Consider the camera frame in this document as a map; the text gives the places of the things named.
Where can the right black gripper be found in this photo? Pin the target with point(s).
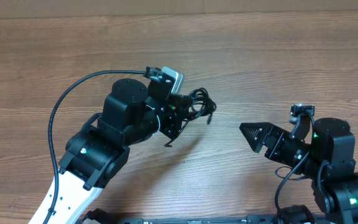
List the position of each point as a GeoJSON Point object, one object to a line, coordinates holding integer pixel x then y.
{"type": "Point", "coordinates": [279, 137]}

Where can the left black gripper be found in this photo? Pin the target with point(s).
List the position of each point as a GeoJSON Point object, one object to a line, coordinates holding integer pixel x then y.
{"type": "Point", "coordinates": [174, 107]}

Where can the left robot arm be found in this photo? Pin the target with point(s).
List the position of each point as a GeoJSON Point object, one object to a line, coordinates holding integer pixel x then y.
{"type": "Point", "coordinates": [131, 114]}

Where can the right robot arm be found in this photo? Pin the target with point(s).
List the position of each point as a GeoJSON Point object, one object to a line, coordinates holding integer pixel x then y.
{"type": "Point", "coordinates": [322, 150]}

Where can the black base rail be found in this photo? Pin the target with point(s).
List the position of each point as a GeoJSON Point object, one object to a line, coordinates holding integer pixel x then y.
{"type": "Point", "coordinates": [286, 215]}

